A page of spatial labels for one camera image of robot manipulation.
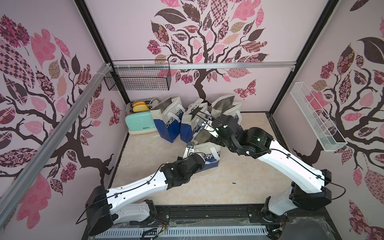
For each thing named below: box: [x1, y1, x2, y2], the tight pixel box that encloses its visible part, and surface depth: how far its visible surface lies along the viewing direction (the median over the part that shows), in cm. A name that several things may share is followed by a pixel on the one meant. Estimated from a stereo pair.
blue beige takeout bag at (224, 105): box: [210, 95, 242, 124], surface depth 92 cm
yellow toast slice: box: [133, 104, 150, 113], surface depth 99 cm
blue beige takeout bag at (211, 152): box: [193, 141, 222, 172], surface depth 76 cm
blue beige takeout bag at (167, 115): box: [150, 96, 186, 143], surface depth 94 cm
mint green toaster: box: [125, 100, 158, 135], surface depth 100 cm
